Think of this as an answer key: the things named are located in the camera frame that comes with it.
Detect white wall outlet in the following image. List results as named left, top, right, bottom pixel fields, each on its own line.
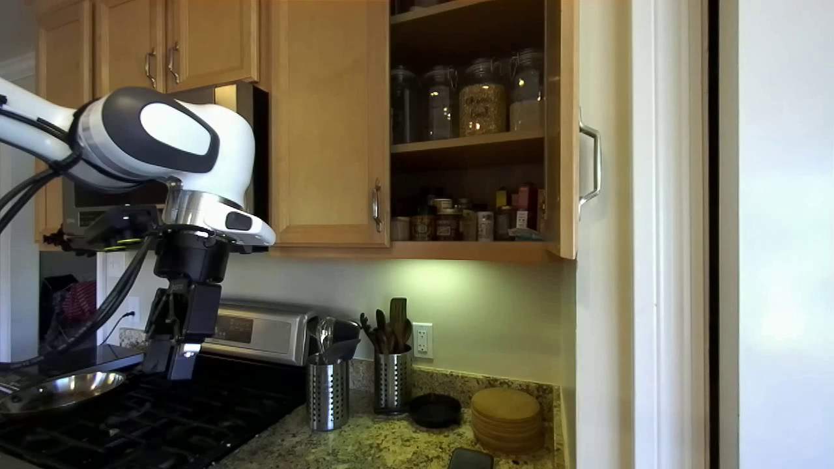
left=410, top=320, right=439, bottom=365

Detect wide wooden cabinet door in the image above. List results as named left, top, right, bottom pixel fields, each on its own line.
left=265, top=0, right=393, bottom=252

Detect wide glass jar yellow label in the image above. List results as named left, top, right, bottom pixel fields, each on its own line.
left=457, top=57, right=512, bottom=141

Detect wall outlet with plugged cord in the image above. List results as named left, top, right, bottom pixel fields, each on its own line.
left=109, top=308, right=147, bottom=351

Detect steel utensil holder with ladles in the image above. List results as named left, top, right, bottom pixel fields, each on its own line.
left=306, top=358, right=351, bottom=434

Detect tall narrow wooden cabinet door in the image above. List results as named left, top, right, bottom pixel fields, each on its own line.
left=35, top=0, right=97, bottom=246

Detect black round lid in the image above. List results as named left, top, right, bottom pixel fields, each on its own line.
left=406, top=391, right=463, bottom=429

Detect white door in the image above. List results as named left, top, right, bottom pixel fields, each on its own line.
left=716, top=0, right=834, bottom=469

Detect silver frying pan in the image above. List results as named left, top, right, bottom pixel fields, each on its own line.
left=0, top=368, right=131, bottom=423

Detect tall spice bottle red label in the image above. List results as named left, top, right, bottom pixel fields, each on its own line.
left=512, top=183, right=539, bottom=243

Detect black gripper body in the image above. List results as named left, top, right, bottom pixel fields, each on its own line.
left=143, top=227, right=234, bottom=350

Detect metal ladle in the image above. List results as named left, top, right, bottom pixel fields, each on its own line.
left=306, top=313, right=338, bottom=365

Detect glass jar with pale grains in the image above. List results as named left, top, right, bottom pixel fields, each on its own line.
left=506, top=46, right=547, bottom=136

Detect short wooden cabinet door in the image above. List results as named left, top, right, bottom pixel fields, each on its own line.
left=91, top=0, right=168, bottom=98
left=165, top=0, right=261, bottom=93

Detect silver cabinet door handle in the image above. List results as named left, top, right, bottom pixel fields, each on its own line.
left=165, top=41, right=182, bottom=89
left=367, top=183, right=387, bottom=231
left=140, top=46, right=162, bottom=92

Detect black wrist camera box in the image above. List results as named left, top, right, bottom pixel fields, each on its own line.
left=39, top=206, right=165, bottom=255

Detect black gas stove steel panel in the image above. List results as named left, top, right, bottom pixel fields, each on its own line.
left=0, top=296, right=319, bottom=469

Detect glass jar with grey contents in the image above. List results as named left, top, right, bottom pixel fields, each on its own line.
left=419, top=62, right=461, bottom=143

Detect steel utensil holder wooden tools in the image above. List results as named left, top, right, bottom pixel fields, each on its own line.
left=372, top=347, right=416, bottom=416

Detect black serving spoon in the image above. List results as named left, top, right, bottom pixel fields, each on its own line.
left=325, top=317, right=366, bottom=368

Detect stainless steel microwave oven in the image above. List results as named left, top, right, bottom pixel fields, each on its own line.
left=58, top=80, right=273, bottom=255

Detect white door frame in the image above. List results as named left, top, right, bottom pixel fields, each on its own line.
left=632, top=0, right=712, bottom=469

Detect dark glass storage jar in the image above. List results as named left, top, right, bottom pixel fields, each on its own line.
left=388, top=64, right=422, bottom=147

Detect wooden spatula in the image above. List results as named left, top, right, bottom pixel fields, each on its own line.
left=387, top=295, right=413, bottom=354

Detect wooden cabinet door with silver handle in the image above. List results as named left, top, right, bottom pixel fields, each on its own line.
left=542, top=0, right=602, bottom=262

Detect tall spice bottle yellow cap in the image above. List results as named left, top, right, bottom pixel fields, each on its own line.
left=493, top=188, right=514, bottom=246

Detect black cooking utensil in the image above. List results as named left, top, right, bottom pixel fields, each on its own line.
left=358, top=308, right=392, bottom=354

